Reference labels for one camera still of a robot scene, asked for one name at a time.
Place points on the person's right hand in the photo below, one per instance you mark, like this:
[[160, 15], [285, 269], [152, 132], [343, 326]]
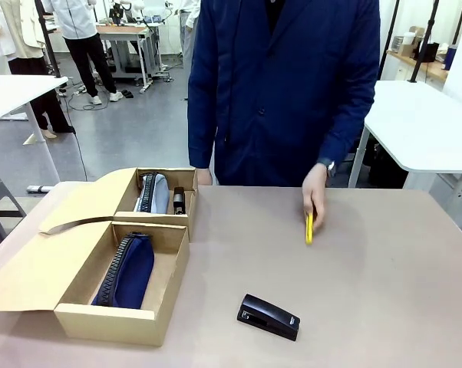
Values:
[[204, 177]]

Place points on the person's left hand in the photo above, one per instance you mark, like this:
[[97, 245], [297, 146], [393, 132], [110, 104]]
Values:
[[314, 191]]

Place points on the black stapler without label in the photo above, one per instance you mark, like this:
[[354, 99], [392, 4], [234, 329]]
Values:
[[179, 199]]

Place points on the yellow utility knife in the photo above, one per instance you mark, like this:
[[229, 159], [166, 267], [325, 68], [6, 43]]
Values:
[[309, 230]]

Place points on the grey pencil case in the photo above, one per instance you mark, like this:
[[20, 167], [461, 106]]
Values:
[[156, 191]]

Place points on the blue CAMPUS pencil case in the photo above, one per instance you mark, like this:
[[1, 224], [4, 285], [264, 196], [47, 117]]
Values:
[[133, 268]]

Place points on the person's left forearm blue sleeve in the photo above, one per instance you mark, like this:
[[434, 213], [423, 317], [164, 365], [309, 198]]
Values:
[[348, 134]]

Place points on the person's right forearm blue sleeve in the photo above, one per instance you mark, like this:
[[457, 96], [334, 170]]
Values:
[[201, 134]]

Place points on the open cardboard box with torn flap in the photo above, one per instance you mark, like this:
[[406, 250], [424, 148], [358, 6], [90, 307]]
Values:
[[100, 199]]

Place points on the open cardboard box with lid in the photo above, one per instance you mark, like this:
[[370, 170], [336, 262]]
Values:
[[112, 326]]

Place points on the black box on counter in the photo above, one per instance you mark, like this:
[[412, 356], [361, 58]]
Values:
[[430, 52]]

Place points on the silver wristwatch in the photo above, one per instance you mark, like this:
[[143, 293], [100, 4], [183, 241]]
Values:
[[330, 167]]

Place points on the person's torso in blue coat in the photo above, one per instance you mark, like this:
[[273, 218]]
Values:
[[277, 84]]

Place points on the white table with angled corner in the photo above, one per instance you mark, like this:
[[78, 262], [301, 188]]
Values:
[[419, 122]]

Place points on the black stapler with white label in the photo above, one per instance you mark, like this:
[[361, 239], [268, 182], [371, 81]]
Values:
[[271, 316]]

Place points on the grey workbench with equipment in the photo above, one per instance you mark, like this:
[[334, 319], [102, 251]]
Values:
[[133, 46]]

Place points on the bystander in grey trousers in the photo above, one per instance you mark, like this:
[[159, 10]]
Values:
[[188, 27]]

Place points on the wooden shelf counter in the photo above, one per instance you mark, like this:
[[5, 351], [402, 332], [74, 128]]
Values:
[[419, 63]]

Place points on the small brown cardboard carton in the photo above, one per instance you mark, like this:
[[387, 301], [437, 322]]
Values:
[[409, 48]]

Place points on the bystander in black trousers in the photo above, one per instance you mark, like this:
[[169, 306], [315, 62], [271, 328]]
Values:
[[83, 38]]

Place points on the black stand pole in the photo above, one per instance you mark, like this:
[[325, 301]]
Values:
[[50, 38], [423, 42]]

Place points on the dark blue bottle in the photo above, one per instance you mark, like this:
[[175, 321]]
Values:
[[450, 57]]

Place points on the white table with straight edge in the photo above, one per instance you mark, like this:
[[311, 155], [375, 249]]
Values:
[[12, 92]]

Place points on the bystander in cream jacket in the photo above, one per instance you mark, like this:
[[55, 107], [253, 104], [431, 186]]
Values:
[[24, 46]]

